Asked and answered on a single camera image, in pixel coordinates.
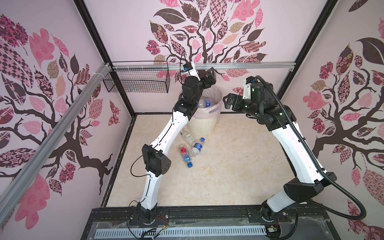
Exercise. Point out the Fiji red flower bottle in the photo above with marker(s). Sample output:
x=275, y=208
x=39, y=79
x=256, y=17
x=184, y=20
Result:
x=186, y=156

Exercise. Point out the white ribbed trash bin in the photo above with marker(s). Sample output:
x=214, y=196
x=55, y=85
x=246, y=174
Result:
x=202, y=127

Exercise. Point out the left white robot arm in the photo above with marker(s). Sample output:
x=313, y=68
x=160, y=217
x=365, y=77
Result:
x=154, y=155

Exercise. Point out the Pepsi blue label bottle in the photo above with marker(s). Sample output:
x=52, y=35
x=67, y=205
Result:
x=204, y=103

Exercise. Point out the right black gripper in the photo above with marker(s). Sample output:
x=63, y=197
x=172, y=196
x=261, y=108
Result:
x=237, y=99

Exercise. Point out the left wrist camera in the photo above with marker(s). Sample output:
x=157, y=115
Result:
x=190, y=68

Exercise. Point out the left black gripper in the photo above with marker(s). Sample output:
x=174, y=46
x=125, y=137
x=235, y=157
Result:
x=209, y=76

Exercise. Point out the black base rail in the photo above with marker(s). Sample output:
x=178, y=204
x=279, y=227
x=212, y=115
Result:
x=162, y=215

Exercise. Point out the white slotted cable duct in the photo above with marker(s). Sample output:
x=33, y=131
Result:
x=179, y=232

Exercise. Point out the black wire mesh basket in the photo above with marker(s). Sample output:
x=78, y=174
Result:
x=138, y=77

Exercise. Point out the back aluminium frame rail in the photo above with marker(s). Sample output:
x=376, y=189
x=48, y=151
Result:
x=220, y=66

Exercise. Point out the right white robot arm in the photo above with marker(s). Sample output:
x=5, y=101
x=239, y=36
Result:
x=310, y=176

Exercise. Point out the green label clear bottle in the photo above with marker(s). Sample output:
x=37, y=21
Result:
x=187, y=137

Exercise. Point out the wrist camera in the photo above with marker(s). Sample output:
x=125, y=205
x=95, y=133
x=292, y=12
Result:
x=190, y=68
x=254, y=89

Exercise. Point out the blue label blue cap bottle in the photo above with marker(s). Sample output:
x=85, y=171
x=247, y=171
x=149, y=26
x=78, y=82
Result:
x=197, y=147

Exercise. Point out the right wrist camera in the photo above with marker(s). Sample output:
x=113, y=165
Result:
x=254, y=89

